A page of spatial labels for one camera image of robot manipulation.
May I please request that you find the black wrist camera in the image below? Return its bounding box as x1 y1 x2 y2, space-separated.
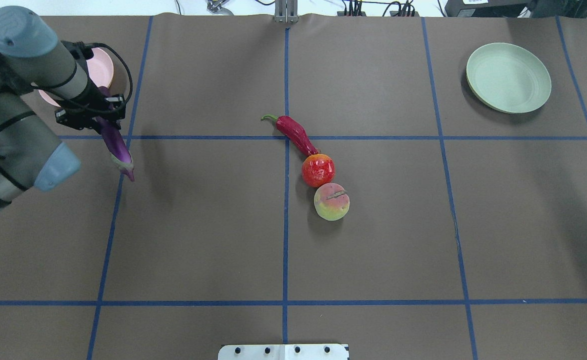
55 94 127 133

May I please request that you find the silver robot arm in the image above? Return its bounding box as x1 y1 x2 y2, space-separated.
0 6 113 211

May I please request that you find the green plate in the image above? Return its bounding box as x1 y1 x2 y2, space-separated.
465 42 552 114

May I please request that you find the purple eggplant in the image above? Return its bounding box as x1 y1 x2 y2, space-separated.
95 112 135 182

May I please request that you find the aluminium frame post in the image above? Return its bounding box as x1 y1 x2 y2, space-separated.
273 0 300 24

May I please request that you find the pink plate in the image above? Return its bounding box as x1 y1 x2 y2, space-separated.
37 47 115 108

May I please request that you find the red tomato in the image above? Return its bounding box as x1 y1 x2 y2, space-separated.
301 153 336 188

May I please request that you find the red chili pepper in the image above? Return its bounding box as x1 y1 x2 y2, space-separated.
260 114 320 157

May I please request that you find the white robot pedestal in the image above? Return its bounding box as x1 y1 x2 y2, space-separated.
217 343 350 360

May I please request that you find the pink green peach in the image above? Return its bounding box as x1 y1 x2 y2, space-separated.
313 182 350 221

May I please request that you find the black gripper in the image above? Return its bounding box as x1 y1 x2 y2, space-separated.
73 82 111 132

